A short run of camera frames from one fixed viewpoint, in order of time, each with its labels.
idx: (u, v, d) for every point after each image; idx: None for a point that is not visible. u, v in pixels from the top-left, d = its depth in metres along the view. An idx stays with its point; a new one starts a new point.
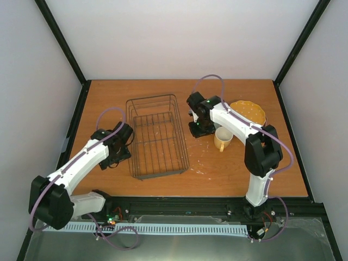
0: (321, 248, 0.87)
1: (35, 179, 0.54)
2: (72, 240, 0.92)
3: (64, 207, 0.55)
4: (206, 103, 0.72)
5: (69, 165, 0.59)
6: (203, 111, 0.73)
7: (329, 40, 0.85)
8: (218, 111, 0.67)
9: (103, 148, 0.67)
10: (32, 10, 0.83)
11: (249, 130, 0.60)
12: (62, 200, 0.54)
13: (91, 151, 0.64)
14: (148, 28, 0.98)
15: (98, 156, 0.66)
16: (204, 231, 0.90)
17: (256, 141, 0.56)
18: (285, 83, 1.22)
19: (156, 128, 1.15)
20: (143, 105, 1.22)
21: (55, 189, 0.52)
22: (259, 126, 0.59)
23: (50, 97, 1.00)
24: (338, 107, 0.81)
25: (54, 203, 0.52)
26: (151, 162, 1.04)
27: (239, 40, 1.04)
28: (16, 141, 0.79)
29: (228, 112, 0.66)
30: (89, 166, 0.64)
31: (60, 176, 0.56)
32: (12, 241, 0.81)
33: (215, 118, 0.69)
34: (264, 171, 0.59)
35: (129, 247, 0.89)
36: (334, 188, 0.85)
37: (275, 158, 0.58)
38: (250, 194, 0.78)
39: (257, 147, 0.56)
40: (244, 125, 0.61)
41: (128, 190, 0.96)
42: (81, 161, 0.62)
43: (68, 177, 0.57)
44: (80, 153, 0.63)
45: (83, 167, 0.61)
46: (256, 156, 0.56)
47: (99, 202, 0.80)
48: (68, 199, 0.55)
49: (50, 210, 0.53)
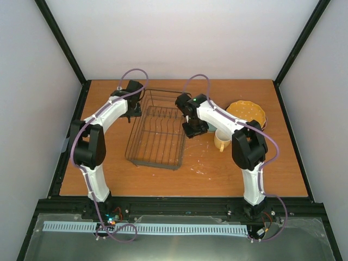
0: (321, 248, 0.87)
1: (74, 120, 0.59)
2: (72, 240, 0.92)
3: (100, 147, 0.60)
4: (192, 101, 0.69)
5: (101, 110, 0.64)
6: (190, 109, 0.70)
7: (329, 39, 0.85)
8: (204, 109, 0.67)
9: (123, 102, 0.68)
10: (33, 11, 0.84)
11: (235, 126, 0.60)
12: (100, 138, 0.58)
13: (115, 103, 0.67)
14: (148, 28, 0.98)
15: (120, 109, 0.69)
16: (204, 231, 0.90)
17: (242, 136, 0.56)
18: (285, 83, 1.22)
19: (167, 122, 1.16)
20: (161, 97, 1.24)
21: (93, 126, 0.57)
22: (244, 122, 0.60)
23: (50, 96, 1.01)
24: (337, 107, 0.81)
25: (94, 138, 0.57)
26: (150, 156, 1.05)
27: (239, 40, 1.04)
28: (16, 140, 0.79)
29: (214, 109, 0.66)
30: (113, 116, 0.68)
31: (94, 119, 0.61)
32: (11, 240, 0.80)
33: (202, 116, 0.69)
34: (252, 163, 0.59)
35: (130, 239, 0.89)
36: (334, 188, 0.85)
37: (261, 151, 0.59)
38: (248, 193, 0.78)
39: (243, 142, 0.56)
40: (230, 122, 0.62)
41: (126, 184, 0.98)
42: (109, 109, 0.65)
43: (101, 120, 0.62)
44: (106, 103, 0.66)
45: (110, 115, 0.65)
46: (243, 150, 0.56)
47: (104, 191, 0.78)
48: (103, 138, 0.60)
49: (91, 146, 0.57)
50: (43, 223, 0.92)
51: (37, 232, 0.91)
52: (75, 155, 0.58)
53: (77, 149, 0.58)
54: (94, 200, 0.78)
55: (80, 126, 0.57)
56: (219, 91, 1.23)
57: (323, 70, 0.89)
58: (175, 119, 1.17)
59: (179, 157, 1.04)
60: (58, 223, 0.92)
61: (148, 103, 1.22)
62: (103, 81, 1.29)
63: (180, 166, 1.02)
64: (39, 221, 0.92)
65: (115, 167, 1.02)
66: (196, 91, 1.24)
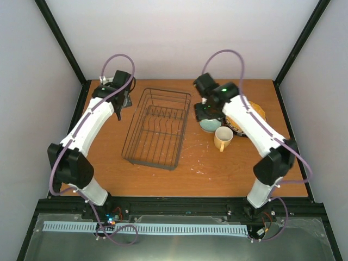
0: (321, 248, 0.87)
1: (49, 146, 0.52)
2: (72, 240, 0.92)
3: (83, 168, 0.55)
4: (221, 92, 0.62)
5: (79, 128, 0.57)
6: (216, 99, 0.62)
7: (329, 39, 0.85)
8: (237, 109, 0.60)
9: (107, 105, 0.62)
10: (32, 10, 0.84)
11: (271, 141, 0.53)
12: (81, 162, 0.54)
13: (96, 110, 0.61)
14: (148, 28, 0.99)
15: (104, 115, 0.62)
16: (204, 231, 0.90)
17: (278, 157, 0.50)
18: (285, 82, 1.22)
19: (166, 122, 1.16)
20: (160, 97, 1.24)
21: (71, 153, 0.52)
22: (282, 139, 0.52)
23: (50, 97, 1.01)
24: (338, 106, 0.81)
25: (74, 166, 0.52)
26: (149, 155, 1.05)
27: (239, 40, 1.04)
28: (16, 140, 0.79)
29: (248, 111, 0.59)
30: (98, 125, 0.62)
31: (72, 141, 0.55)
32: (11, 240, 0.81)
33: (231, 117, 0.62)
34: (273, 180, 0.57)
35: (130, 242, 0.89)
36: (334, 188, 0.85)
37: (286, 169, 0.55)
38: (253, 196, 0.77)
39: (275, 163, 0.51)
40: (265, 134, 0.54)
41: (125, 184, 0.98)
42: (89, 121, 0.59)
43: (81, 139, 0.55)
44: (86, 115, 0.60)
45: (93, 126, 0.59)
46: (272, 170, 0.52)
47: (100, 196, 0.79)
48: (85, 159, 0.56)
49: (72, 172, 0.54)
50: (43, 223, 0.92)
51: (37, 232, 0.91)
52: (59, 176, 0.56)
53: (60, 172, 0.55)
54: (92, 205, 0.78)
55: (57, 154, 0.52)
56: None
57: (324, 69, 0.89)
58: (175, 120, 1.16)
59: (176, 157, 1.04)
60: (58, 224, 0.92)
61: (147, 103, 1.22)
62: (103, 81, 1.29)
63: (176, 167, 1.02)
64: (39, 221, 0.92)
65: (115, 167, 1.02)
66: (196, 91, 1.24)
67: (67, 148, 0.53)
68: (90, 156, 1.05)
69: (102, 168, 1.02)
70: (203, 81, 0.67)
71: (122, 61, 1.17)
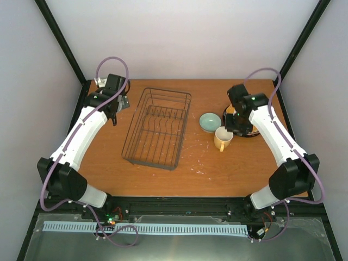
0: (321, 248, 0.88)
1: (39, 161, 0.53)
2: (72, 240, 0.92)
3: (75, 185, 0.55)
4: (250, 99, 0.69)
5: (69, 141, 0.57)
6: (244, 106, 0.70)
7: (329, 40, 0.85)
8: (263, 118, 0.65)
9: (100, 115, 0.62)
10: (32, 10, 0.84)
11: (290, 153, 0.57)
12: (72, 176, 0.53)
13: (87, 121, 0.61)
14: (148, 28, 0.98)
15: (96, 125, 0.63)
16: (204, 231, 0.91)
17: (293, 171, 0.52)
18: (285, 83, 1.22)
19: (166, 122, 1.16)
20: (160, 97, 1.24)
21: (61, 168, 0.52)
22: (302, 153, 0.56)
23: (50, 97, 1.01)
24: (338, 107, 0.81)
25: (64, 180, 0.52)
26: (148, 155, 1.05)
27: (239, 40, 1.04)
28: (16, 140, 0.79)
29: (273, 121, 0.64)
30: (91, 136, 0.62)
31: (62, 155, 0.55)
32: (11, 241, 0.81)
33: (256, 123, 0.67)
34: (288, 194, 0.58)
35: (129, 244, 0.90)
36: (334, 188, 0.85)
37: (300, 186, 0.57)
38: (258, 199, 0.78)
39: (291, 175, 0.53)
40: (286, 145, 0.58)
41: (125, 184, 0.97)
42: (81, 133, 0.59)
43: (72, 153, 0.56)
44: (77, 126, 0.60)
45: (84, 138, 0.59)
46: (286, 182, 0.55)
47: (99, 198, 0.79)
48: (77, 174, 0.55)
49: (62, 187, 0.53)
50: (43, 223, 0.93)
51: (37, 232, 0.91)
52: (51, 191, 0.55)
53: (51, 187, 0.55)
54: (91, 206, 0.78)
55: (47, 169, 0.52)
56: (219, 92, 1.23)
57: (324, 70, 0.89)
58: (175, 120, 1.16)
59: (176, 157, 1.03)
60: (58, 223, 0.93)
61: (147, 103, 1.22)
62: None
63: (176, 167, 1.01)
64: (39, 221, 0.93)
65: (115, 167, 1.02)
66: (196, 91, 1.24)
67: (58, 163, 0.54)
68: (90, 156, 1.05)
69: (102, 168, 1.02)
70: (234, 92, 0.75)
71: (118, 58, 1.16)
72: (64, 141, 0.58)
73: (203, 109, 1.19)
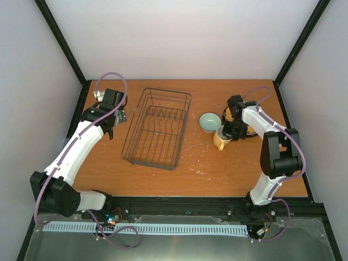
0: (321, 248, 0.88)
1: (32, 175, 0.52)
2: (72, 240, 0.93)
3: (70, 200, 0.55)
4: (242, 103, 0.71)
5: (64, 154, 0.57)
6: (237, 111, 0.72)
7: (329, 39, 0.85)
8: (249, 110, 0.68)
9: (97, 129, 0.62)
10: (32, 11, 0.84)
11: (272, 128, 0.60)
12: (67, 191, 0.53)
13: (84, 135, 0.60)
14: (148, 28, 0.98)
15: (92, 139, 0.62)
16: (204, 231, 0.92)
17: (274, 138, 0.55)
18: (285, 84, 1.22)
19: (166, 122, 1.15)
20: (160, 97, 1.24)
21: (55, 183, 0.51)
22: (283, 127, 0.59)
23: (51, 97, 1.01)
24: (337, 107, 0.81)
25: (58, 195, 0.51)
26: (148, 155, 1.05)
27: (239, 40, 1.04)
28: (16, 140, 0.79)
29: (258, 112, 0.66)
30: (86, 150, 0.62)
31: (56, 169, 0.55)
32: (12, 240, 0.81)
33: (246, 117, 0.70)
34: (275, 173, 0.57)
35: (130, 246, 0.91)
36: (334, 188, 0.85)
37: (291, 163, 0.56)
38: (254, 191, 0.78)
39: (273, 144, 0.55)
40: (267, 123, 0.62)
41: (124, 184, 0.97)
42: (76, 147, 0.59)
43: (66, 167, 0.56)
44: (73, 140, 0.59)
45: (79, 152, 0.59)
46: (270, 153, 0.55)
47: (99, 199, 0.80)
48: (71, 190, 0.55)
49: (54, 202, 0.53)
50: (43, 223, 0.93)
51: (37, 232, 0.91)
52: (44, 206, 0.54)
53: (42, 203, 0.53)
54: (91, 210, 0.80)
55: (40, 184, 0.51)
56: (220, 92, 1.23)
57: (323, 70, 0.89)
58: (175, 121, 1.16)
59: (176, 157, 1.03)
60: (58, 224, 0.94)
61: (147, 102, 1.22)
62: (103, 82, 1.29)
63: (176, 167, 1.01)
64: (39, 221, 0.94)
65: (115, 167, 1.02)
66: (195, 91, 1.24)
67: (51, 178, 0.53)
68: (89, 155, 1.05)
69: (102, 168, 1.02)
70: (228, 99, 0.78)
71: (118, 59, 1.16)
72: (58, 155, 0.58)
73: (203, 109, 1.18)
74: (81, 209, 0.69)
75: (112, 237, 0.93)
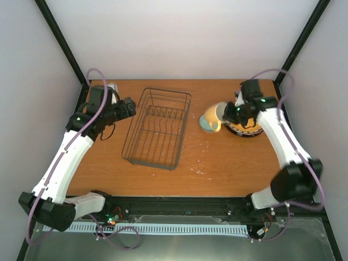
0: (321, 248, 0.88)
1: (21, 196, 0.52)
2: (72, 240, 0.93)
3: (61, 217, 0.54)
4: (261, 101, 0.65)
5: (51, 173, 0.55)
6: (253, 108, 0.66)
7: (329, 39, 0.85)
8: (269, 118, 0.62)
9: (84, 140, 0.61)
10: (32, 10, 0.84)
11: (293, 155, 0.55)
12: (57, 211, 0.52)
13: (70, 148, 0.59)
14: (148, 28, 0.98)
15: (80, 151, 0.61)
16: (204, 231, 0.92)
17: (295, 174, 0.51)
18: (285, 84, 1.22)
19: (166, 122, 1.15)
20: (160, 97, 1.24)
21: (43, 204, 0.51)
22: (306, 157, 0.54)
23: (50, 97, 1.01)
24: (337, 107, 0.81)
25: (48, 216, 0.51)
26: (148, 155, 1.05)
27: (239, 40, 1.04)
28: (16, 140, 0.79)
29: (279, 123, 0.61)
30: (74, 164, 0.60)
31: (44, 190, 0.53)
32: (12, 241, 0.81)
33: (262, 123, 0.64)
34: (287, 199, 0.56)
35: (129, 247, 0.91)
36: (334, 188, 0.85)
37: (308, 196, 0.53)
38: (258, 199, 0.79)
39: (294, 179, 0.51)
40: (290, 148, 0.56)
41: (124, 184, 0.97)
42: (63, 162, 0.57)
43: (54, 186, 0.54)
44: (60, 155, 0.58)
45: (68, 167, 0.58)
46: (289, 186, 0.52)
47: (98, 202, 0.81)
48: (62, 207, 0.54)
49: (45, 220, 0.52)
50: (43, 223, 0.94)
51: (37, 232, 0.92)
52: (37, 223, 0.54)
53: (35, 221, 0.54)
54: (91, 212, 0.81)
55: (29, 204, 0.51)
56: (220, 92, 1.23)
57: (323, 70, 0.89)
58: (175, 121, 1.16)
59: (176, 157, 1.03)
60: None
61: (147, 102, 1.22)
62: (103, 81, 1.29)
63: (176, 167, 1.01)
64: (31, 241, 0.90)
65: (114, 167, 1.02)
66: (195, 91, 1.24)
67: (41, 199, 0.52)
68: (89, 156, 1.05)
69: (102, 168, 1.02)
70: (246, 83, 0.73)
71: (118, 59, 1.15)
72: (45, 173, 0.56)
73: (203, 109, 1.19)
74: (81, 215, 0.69)
75: (112, 237, 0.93)
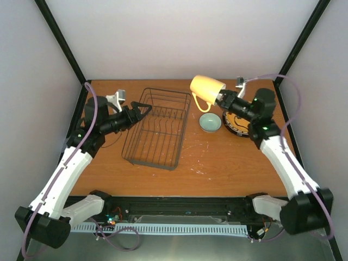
0: (321, 248, 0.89)
1: (18, 210, 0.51)
2: (73, 240, 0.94)
3: (57, 234, 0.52)
4: (265, 130, 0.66)
5: (49, 187, 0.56)
6: (255, 135, 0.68)
7: (329, 39, 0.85)
8: (273, 147, 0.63)
9: (83, 155, 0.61)
10: (32, 10, 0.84)
11: (302, 186, 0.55)
12: (54, 227, 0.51)
13: (69, 163, 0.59)
14: (148, 28, 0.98)
15: (80, 166, 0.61)
16: (204, 231, 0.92)
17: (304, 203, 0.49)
18: (285, 83, 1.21)
19: (166, 122, 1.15)
20: (160, 97, 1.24)
21: (40, 219, 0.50)
22: (314, 187, 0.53)
23: (51, 97, 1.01)
24: (338, 107, 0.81)
25: (44, 231, 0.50)
26: (148, 155, 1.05)
27: (239, 39, 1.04)
28: (16, 141, 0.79)
29: (284, 151, 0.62)
30: (74, 179, 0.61)
31: (42, 204, 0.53)
32: (13, 241, 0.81)
33: (266, 149, 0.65)
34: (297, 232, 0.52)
35: (129, 249, 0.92)
36: (334, 188, 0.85)
37: (317, 225, 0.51)
38: (260, 205, 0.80)
39: (302, 209, 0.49)
40: (297, 177, 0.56)
41: (125, 184, 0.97)
42: (62, 178, 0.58)
43: (51, 202, 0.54)
44: (58, 170, 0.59)
45: (67, 182, 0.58)
46: (297, 217, 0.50)
47: (97, 206, 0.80)
48: (60, 222, 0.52)
49: (41, 236, 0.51)
50: None
51: None
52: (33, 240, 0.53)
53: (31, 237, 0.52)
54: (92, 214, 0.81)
55: (25, 219, 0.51)
56: None
57: (324, 70, 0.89)
58: (176, 121, 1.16)
59: (176, 157, 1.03)
60: None
61: (147, 102, 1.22)
62: (103, 81, 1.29)
63: (176, 167, 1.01)
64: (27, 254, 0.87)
65: (114, 167, 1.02)
66: None
67: (37, 213, 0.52)
68: None
69: (101, 168, 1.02)
70: (265, 99, 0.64)
71: (118, 58, 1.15)
72: (44, 188, 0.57)
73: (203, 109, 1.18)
74: (77, 223, 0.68)
75: (112, 237, 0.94)
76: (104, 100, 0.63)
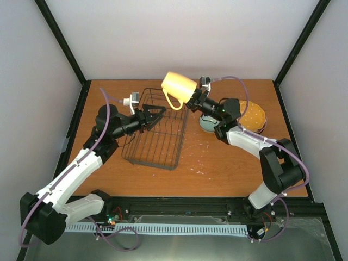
0: (320, 248, 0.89)
1: (24, 196, 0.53)
2: (73, 240, 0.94)
3: (54, 227, 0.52)
4: (224, 127, 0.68)
5: (59, 180, 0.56)
6: (221, 134, 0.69)
7: (329, 39, 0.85)
8: (234, 132, 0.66)
9: (95, 158, 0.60)
10: (32, 10, 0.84)
11: (264, 144, 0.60)
12: (54, 220, 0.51)
13: (82, 162, 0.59)
14: (148, 28, 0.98)
15: (90, 167, 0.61)
16: (204, 231, 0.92)
17: (271, 154, 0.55)
18: (285, 83, 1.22)
19: (166, 122, 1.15)
20: (160, 97, 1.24)
21: (43, 207, 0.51)
22: (274, 140, 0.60)
23: (50, 97, 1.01)
24: (337, 106, 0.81)
25: (43, 223, 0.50)
26: (148, 155, 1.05)
27: (239, 39, 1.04)
28: (16, 140, 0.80)
29: (243, 131, 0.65)
30: (81, 178, 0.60)
31: (48, 194, 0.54)
32: (13, 240, 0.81)
33: (232, 140, 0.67)
34: (284, 188, 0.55)
35: (129, 249, 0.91)
36: (334, 188, 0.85)
37: (296, 174, 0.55)
38: (256, 198, 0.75)
39: (273, 160, 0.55)
40: (258, 140, 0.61)
41: (125, 184, 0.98)
42: (72, 175, 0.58)
43: (58, 194, 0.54)
44: (70, 166, 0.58)
45: (75, 180, 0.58)
46: (273, 171, 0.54)
47: (96, 206, 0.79)
48: (59, 217, 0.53)
49: (38, 227, 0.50)
50: None
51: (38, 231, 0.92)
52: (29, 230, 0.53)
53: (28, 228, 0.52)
54: (91, 214, 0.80)
55: (29, 206, 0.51)
56: (220, 92, 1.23)
57: (323, 69, 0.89)
58: (176, 121, 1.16)
59: (176, 157, 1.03)
60: None
61: (148, 102, 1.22)
62: (103, 81, 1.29)
63: (176, 167, 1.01)
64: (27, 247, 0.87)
65: (115, 167, 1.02)
66: None
67: (41, 202, 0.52)
68: None
69: (102, 168, 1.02)
70: (232, 110, 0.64)
71: (118, 58, 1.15)
72: (53, 180, 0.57)
73: None
74: (73, 222, 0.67)
75: (112, 237, 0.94)
76: (115, 112, 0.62)
